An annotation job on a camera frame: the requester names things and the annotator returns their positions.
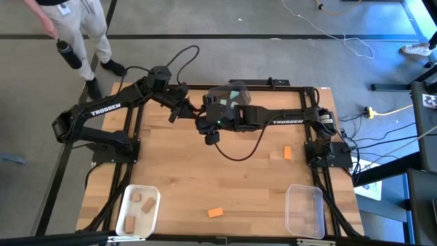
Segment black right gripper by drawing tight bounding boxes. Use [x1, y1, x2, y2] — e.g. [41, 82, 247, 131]
[197, 94, 238, 133]

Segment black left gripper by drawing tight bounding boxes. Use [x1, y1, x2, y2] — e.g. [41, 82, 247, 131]
[175, 89, 205, 119]

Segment grey translucent plastic bin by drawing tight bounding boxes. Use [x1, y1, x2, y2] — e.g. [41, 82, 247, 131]
[207, 80, 252, 119]

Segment clear plastic bin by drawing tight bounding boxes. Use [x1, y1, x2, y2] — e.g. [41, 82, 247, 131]
[284, 183, 326, 240]

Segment white plastic bin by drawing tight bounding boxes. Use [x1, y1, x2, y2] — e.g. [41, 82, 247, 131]
[115, 184, 162, 239]

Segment person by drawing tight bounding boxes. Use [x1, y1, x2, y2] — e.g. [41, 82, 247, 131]
[401, 32, 437, 57]
[23, 0, 127, 100]

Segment black drink bottle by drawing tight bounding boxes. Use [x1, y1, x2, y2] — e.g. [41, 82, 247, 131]
[56, 38, 83, 70]

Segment black stand base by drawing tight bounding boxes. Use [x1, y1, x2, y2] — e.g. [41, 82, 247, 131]
[371, 64, 437, 92]

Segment grey blue floor object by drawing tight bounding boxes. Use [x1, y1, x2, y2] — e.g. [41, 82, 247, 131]
[0, 152, 27, 165]

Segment black aluminium rig gantry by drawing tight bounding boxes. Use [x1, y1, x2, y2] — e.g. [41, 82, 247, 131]
[0, 229, 437, 246]

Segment grey neighbouring table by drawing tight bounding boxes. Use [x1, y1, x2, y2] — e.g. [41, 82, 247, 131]
[409, 80, 437, 174]

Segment black and white marker tag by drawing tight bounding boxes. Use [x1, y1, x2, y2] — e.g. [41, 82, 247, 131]
[422, 93, 437, 109]

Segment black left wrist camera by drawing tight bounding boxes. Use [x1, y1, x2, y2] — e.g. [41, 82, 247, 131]
[168, 108, 182, 124]

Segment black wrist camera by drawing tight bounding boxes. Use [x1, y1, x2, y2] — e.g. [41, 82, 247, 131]
[203, 131, 221, 146]
[168, 108, 182, 124]

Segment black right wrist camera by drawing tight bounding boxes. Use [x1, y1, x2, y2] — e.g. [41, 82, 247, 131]
[203, 131, 221, 146]

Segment black bracket bar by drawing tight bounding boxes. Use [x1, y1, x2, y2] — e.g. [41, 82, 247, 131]
[227, 77, 291, 87]

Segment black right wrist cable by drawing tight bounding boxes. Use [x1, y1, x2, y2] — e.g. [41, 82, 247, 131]
[212, 114, 284, 162]

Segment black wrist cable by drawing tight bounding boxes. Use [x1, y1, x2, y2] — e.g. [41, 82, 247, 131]
[212, 114, 284, 162]
[165, 44, 201, 85]

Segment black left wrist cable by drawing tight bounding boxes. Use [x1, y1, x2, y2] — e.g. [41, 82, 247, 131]
[165, 44, 201, 85]

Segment white floor cable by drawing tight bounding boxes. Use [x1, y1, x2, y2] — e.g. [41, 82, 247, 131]
[281, 0, 376, 60]

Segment yellow floor cord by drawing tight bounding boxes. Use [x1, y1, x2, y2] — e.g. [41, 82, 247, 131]
[313, 0, 363, 16]

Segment yellow extension cord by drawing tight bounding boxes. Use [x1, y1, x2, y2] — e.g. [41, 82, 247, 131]
[363, 104, 414, 120]

